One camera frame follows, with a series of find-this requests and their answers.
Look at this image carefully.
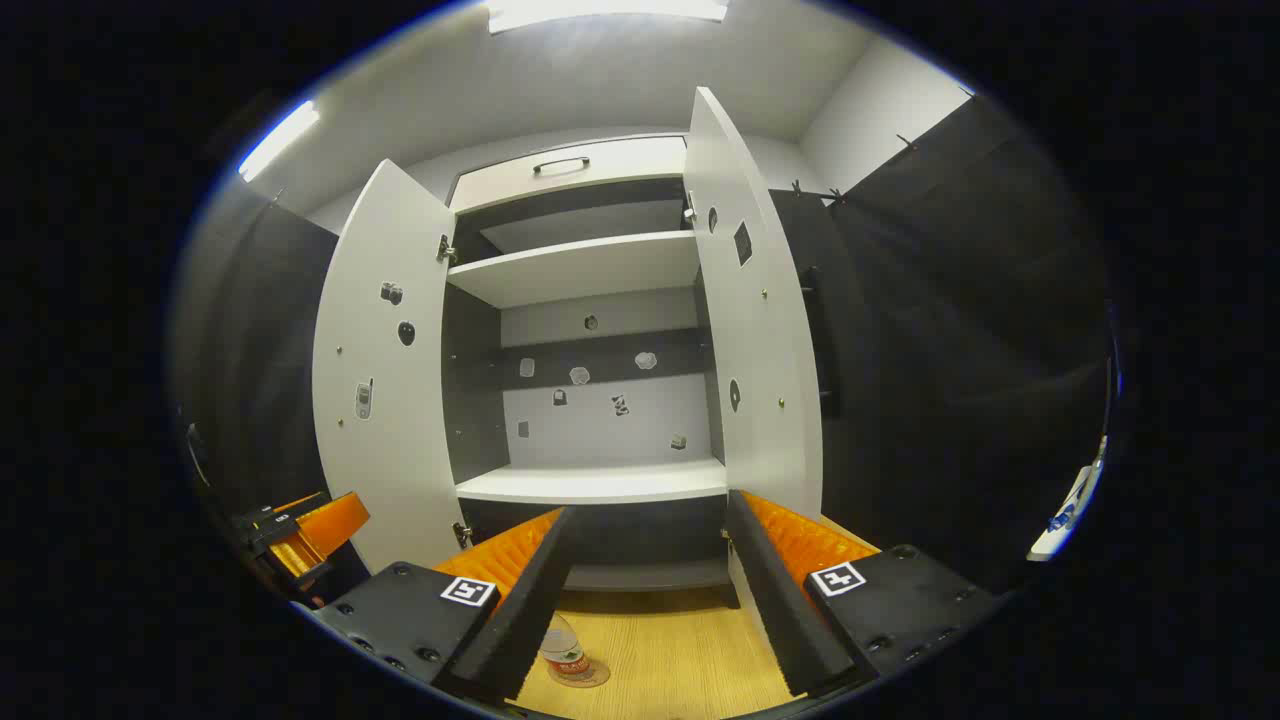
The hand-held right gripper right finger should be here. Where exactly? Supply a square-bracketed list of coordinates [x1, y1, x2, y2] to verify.
[722, 488, 1006, 701]

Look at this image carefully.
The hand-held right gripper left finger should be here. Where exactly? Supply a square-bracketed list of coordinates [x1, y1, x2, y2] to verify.
[300, 505, 579, 706]

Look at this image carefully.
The clear plastic bottle red label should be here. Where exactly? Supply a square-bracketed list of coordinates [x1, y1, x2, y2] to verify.
[540, 613, 612, 689]

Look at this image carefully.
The white cabinet door cat sticker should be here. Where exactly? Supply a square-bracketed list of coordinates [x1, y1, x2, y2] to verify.
[312, 158, 471, 576]

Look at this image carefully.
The white cabinet door headphone sticker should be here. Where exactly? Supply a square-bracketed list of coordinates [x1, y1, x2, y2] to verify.
[683, 86, 824, 521]

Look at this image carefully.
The white cabinet shelf board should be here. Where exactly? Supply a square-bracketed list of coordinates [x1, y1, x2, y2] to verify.
[447, 230, 701, 309]
[455, 458, 729, 506]

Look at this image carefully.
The white and grey cabinet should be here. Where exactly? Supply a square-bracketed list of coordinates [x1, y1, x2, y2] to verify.
[440, 133, 738, 593]

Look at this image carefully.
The narrow ceiling light strip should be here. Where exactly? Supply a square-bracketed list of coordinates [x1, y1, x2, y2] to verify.
[237, 100, 321, 183]

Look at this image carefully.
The white cabinet flap door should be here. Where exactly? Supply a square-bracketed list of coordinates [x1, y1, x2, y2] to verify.
[450, 135, 689, 213]

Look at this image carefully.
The wide ceiling light panel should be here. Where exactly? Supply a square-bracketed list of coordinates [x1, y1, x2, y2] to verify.
[487, 0, 731, 36]

